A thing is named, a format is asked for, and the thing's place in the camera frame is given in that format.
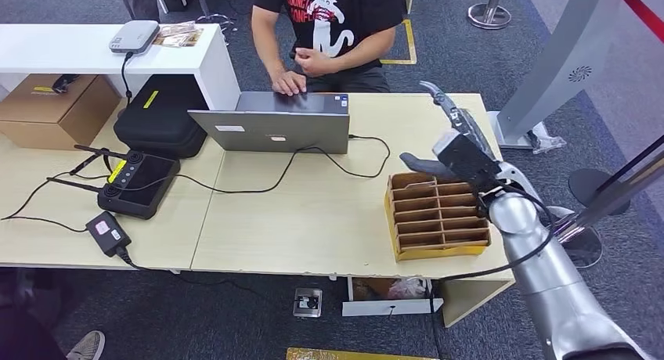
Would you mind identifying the grey metal pillar stand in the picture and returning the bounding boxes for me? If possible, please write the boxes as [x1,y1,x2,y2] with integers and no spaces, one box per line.
[487,0,644,151]

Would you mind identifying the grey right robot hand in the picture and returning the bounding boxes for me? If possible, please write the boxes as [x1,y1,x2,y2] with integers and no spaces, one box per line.
[399,81,499,180]

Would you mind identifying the crumpled plastic wrap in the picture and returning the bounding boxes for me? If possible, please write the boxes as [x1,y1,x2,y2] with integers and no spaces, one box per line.
[526,121,567,156]

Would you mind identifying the small black object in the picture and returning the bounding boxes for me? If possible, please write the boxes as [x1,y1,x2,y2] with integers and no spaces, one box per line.
[51,74,82,95]

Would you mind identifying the black pole stand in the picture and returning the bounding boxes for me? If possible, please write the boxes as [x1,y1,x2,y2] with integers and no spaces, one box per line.
[568,135,664,218]

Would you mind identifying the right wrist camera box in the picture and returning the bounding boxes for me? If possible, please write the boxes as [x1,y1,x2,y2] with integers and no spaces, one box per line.
[431,131,503,194]

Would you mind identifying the clear plastic bag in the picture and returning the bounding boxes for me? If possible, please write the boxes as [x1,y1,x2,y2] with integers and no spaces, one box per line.
[386,278,428,301]

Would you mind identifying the black carrying case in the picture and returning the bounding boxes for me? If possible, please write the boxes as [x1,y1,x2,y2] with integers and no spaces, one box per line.
[113,74,208,160]

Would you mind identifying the chrome chair frame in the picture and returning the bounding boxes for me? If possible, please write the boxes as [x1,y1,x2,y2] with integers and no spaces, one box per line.
[150,0,239,33]

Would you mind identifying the person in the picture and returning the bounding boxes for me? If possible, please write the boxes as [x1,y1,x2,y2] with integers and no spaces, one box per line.
[250,0,406,97]
[0,274,106,360]

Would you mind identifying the red floor strip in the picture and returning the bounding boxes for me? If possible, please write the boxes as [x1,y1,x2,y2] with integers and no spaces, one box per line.
[621,0,664,43]

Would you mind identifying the black device cable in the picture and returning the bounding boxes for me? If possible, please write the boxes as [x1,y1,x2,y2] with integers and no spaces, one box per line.
[119,52,135,109]

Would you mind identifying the black laptop charger cable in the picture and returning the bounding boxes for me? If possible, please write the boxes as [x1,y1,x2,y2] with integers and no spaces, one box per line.
[0,135,391,234]

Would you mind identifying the cardboard card holder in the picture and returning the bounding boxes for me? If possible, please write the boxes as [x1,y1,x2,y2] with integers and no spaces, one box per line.
[384,171,493,263]

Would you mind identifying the black mains cable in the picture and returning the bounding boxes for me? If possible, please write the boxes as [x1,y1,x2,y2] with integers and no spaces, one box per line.
[116,247,265,297]

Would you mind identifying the yellow floor tape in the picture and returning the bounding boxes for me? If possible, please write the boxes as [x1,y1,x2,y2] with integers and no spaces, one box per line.
[285,347,440,360]
[380,19,418,67]

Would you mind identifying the chrome stanchion base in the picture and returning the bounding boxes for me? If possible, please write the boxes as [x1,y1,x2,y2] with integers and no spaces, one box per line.
[467,0,514,31]

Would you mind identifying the black remote controller with antennas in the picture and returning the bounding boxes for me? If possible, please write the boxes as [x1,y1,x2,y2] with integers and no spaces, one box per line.
[45,143,182,221]

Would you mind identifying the black power adapter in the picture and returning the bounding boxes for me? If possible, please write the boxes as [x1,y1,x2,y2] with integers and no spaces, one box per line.
[85,211,133,258]

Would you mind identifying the wooden desk side panel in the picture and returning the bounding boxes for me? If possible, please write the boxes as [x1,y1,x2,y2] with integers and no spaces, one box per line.
[440,279,516,329]

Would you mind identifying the brown cardboard box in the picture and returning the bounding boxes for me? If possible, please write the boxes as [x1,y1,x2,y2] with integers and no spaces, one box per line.
[0,74,123,151]

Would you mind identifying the white open drawer box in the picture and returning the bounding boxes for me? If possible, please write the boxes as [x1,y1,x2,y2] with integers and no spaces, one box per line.
[341,276,445,318]

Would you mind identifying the white desk shelf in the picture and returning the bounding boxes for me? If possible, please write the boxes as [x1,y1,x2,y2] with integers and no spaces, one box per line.
[0,23,242,111]

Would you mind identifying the grey flat device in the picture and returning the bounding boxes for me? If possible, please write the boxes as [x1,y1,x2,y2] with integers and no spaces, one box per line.
[109,19,161,56]

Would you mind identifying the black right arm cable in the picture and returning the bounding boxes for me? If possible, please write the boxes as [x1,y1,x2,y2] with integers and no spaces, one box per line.
[429,183,558,360]

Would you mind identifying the person's right hand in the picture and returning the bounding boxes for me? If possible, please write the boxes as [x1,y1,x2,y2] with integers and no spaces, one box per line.
[271,70,309,97]

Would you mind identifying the silver pole stand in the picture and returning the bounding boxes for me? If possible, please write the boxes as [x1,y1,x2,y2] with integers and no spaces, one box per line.
[544,149,664,270]

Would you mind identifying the person's left hand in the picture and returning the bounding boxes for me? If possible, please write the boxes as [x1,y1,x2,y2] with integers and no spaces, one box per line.
[294,47,336,79]

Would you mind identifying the grey laptop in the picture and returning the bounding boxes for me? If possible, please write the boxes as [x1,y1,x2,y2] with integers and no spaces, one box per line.
[187,92,351,156]

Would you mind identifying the metal floor socket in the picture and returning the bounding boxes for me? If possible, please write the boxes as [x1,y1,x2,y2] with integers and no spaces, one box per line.
[292,287,323,319]

